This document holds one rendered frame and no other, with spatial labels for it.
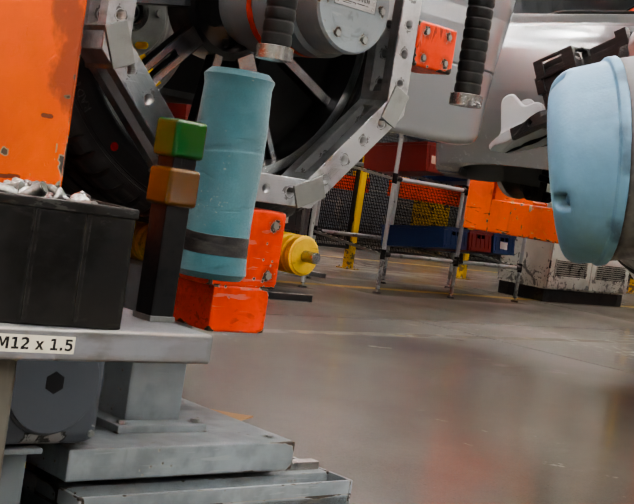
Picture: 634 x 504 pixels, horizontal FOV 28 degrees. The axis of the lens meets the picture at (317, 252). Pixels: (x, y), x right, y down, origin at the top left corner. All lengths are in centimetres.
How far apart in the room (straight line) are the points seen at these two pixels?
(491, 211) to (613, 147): 548
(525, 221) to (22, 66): 482
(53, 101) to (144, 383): 60
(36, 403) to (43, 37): 48
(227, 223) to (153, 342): 35
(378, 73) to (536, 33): 263
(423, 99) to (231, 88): 101
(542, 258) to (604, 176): 912
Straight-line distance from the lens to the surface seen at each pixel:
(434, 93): 253
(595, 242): 72
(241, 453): 186
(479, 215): 622
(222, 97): 154
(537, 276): 983
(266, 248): 174
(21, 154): 137
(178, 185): 129
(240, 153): 154
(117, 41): 158
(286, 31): 145
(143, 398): 186
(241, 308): 172
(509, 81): 452
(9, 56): 136
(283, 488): 190
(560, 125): 71
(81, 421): 167
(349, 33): 162
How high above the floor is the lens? 61
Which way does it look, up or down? 3 degrees down
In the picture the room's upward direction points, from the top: 9 degrees clockwise
